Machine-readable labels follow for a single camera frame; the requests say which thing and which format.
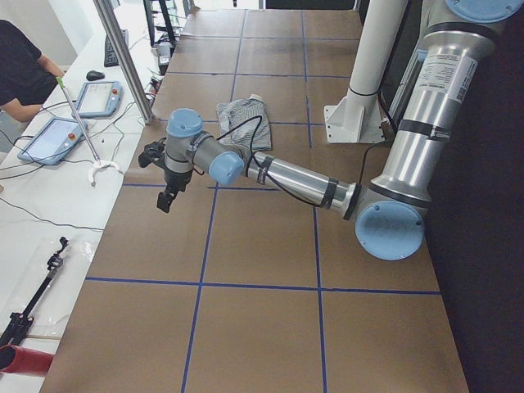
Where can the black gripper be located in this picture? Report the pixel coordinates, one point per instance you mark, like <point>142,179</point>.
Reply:
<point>177,179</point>

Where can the striped polo shirt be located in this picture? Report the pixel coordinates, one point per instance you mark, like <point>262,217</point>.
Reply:
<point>244,122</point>

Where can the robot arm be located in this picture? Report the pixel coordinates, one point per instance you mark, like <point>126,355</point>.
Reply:
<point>388,212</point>

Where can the far teach pendant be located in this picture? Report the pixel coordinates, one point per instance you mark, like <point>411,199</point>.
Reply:
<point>99,99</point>

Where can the teach pendant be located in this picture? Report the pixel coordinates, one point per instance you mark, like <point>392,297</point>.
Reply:
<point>99,99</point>
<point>52,143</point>

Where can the near teach pendant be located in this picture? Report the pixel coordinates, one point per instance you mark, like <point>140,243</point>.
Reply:
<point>52,143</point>

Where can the black computer mouse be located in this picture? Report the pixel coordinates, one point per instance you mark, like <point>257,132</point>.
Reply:
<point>94,75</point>

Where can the black keyboard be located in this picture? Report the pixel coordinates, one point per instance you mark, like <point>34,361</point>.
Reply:
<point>110,56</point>

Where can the silver reacher grabber stick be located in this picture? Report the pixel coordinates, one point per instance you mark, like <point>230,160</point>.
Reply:
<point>99,164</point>

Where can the person in black shirt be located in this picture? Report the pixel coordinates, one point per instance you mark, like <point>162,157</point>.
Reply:
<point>27,75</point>

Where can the black grabber tool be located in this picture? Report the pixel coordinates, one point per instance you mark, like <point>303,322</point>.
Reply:
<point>20,322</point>

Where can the red cylinder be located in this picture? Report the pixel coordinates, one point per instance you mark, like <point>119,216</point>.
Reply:
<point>25,361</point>

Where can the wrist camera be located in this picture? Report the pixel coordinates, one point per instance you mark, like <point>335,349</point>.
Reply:
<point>153,153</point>

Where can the aluminium frame post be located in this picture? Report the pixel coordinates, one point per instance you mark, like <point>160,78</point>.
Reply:
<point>112,28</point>

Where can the white mounting post base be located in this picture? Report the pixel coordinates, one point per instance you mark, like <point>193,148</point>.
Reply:
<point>357,118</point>

